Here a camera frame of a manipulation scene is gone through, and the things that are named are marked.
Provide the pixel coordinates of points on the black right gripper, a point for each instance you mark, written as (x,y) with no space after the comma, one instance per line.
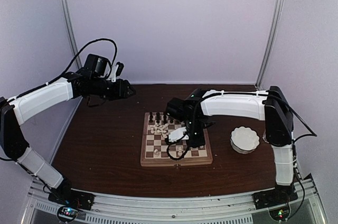
(200,141)

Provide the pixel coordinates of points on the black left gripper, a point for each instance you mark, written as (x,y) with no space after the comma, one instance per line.
(121,91)

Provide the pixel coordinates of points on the wooden chess board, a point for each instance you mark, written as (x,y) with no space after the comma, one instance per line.
(194,156)

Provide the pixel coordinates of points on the white knight chess piece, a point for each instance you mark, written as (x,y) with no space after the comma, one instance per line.
(156,153)

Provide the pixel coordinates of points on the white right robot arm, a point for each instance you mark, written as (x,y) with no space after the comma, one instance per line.
(269,106)

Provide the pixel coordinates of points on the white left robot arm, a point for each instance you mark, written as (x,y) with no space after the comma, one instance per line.
(19,110)

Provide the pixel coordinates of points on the pile of white chess pieces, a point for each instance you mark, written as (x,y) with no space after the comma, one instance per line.
(159,129)

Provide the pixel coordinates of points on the black chess pieces rows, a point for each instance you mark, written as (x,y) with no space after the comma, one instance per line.
(158,118)

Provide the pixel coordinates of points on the right round controller board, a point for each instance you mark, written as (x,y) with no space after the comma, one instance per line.
(279,214)

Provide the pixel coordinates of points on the round controller board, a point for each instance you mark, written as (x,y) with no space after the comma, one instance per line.
(67,214)
(279,214)

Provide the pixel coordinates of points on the left round controller board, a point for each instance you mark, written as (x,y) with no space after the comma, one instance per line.
(67,214)

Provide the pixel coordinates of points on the white scalloped ceramic bowl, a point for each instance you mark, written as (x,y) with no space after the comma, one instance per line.
(244,140)

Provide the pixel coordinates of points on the clear drinking glass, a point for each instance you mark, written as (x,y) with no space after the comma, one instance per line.
(264,137)

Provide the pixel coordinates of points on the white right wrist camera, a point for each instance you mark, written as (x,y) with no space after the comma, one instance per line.
(178,135)

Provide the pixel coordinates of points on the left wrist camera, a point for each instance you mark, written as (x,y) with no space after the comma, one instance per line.
(96,66)

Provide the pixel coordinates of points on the aluminium front rail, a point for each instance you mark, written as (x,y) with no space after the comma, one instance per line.
(233,208)

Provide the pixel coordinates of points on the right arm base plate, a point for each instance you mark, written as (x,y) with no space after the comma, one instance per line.
(273,197)

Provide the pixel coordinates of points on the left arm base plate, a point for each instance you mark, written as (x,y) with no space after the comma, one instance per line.
(78,200)

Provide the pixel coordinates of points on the left aluminium frame post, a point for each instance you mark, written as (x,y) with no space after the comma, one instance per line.
(69,27)

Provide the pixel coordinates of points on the aluminium frame post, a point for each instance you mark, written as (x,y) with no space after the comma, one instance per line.
(69,27)
(278,8)

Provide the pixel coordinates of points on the right aluminium frame post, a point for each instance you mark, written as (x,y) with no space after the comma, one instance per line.
(278,8)

